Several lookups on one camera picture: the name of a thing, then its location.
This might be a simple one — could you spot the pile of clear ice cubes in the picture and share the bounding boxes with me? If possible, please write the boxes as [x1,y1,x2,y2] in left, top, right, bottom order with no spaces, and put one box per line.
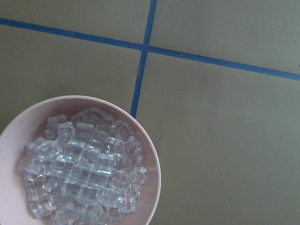
[22,107,148,225]

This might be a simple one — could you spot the pink bowl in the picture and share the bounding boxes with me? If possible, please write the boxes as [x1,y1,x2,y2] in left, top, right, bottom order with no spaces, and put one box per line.
[0,95,161,225]

